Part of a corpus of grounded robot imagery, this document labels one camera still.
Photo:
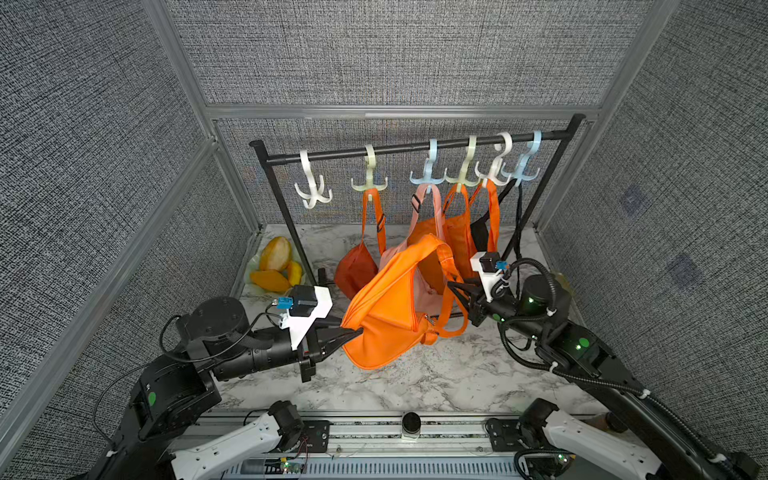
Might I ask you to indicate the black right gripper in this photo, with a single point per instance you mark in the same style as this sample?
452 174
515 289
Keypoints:
480 309

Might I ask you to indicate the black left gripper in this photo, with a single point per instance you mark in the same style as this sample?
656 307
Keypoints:
310 349

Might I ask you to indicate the orange sling bag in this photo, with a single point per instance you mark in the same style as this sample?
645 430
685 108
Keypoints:
386 308
455 231
485 231

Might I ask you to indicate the black sling bag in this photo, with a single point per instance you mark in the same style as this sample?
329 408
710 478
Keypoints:
514 244

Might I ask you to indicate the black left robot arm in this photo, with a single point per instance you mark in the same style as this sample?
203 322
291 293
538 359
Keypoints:
216 343

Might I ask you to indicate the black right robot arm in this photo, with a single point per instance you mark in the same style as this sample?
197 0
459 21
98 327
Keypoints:
531 311

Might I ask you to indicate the light blue hook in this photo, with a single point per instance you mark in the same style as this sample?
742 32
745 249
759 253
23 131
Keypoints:
427 172
519 174

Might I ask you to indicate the white hook right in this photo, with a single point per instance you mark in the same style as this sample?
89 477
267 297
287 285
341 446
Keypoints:
495 174

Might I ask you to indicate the white hook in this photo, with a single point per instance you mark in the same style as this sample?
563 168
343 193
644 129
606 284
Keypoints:
316 193
495 174

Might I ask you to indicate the light blue hook far right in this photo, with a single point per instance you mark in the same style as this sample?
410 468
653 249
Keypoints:
519 174

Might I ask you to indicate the white hook far left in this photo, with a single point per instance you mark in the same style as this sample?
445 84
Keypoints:
316 193

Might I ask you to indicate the pale green hook right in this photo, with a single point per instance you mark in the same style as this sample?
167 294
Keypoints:
462 180

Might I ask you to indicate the pale green hook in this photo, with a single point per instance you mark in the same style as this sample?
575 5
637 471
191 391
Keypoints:
369 183
462 180

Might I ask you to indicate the yellow fruit piece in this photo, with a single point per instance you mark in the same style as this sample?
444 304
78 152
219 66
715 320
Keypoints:
294 272

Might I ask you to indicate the orange mango slice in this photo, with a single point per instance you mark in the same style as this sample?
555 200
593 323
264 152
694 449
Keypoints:
270 280

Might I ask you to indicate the light green plate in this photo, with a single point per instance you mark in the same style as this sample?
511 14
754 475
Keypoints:
277 271

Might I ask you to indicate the black clothes rack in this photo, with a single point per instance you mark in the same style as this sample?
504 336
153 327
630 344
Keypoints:
268 162

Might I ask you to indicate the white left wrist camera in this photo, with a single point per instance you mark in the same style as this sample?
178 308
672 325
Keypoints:
300 308

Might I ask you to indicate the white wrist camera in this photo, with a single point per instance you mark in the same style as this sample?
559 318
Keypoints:
492 271
300 308

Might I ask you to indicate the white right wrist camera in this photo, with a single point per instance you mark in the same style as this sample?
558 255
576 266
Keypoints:
492 271

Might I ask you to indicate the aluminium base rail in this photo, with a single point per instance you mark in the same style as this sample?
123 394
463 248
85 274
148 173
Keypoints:
451 446

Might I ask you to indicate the black knob on rail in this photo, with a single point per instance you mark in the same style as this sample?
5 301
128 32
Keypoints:
411 424

